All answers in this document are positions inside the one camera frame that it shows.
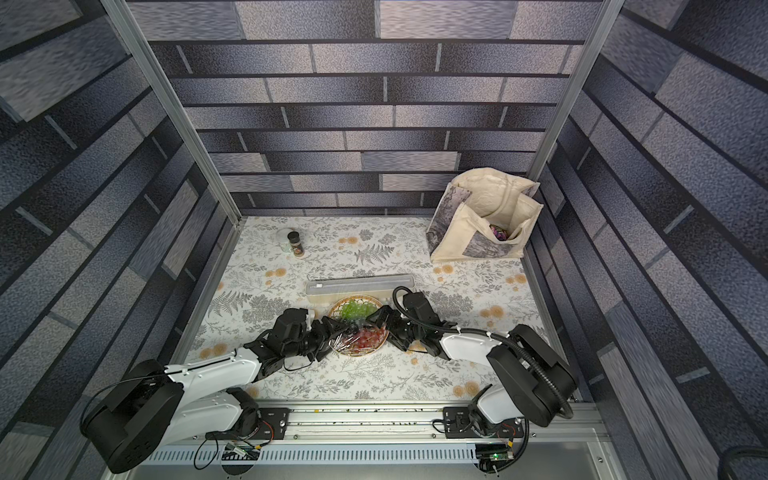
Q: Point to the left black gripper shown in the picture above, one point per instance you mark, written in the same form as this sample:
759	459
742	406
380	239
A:
325	338

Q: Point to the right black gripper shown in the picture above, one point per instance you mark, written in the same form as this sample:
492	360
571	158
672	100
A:
390	321

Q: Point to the clear plastic wrap sheet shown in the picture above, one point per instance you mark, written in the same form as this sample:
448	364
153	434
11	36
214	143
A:
357	333

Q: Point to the grey plastic wrap dispenser box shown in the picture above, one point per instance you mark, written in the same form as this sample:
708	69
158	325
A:
330	291

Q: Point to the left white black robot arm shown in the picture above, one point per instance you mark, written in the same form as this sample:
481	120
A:
155	405

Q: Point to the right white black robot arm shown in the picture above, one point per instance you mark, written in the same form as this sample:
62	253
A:
534	382

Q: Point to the woven plate of grapes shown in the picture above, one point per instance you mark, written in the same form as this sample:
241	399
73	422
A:
357	330

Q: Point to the small dark spice jar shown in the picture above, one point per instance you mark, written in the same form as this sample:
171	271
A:
295	243

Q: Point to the purple item inside bag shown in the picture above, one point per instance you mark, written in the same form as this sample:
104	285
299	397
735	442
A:
499	233

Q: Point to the beige canvas tote bag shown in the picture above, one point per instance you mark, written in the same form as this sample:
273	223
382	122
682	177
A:
460	227

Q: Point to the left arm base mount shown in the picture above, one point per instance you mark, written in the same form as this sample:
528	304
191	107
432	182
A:
266	424

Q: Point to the aluminium front rail frame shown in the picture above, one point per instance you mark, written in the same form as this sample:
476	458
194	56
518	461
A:
355	440

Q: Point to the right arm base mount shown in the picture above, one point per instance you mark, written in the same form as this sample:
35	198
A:
468	423

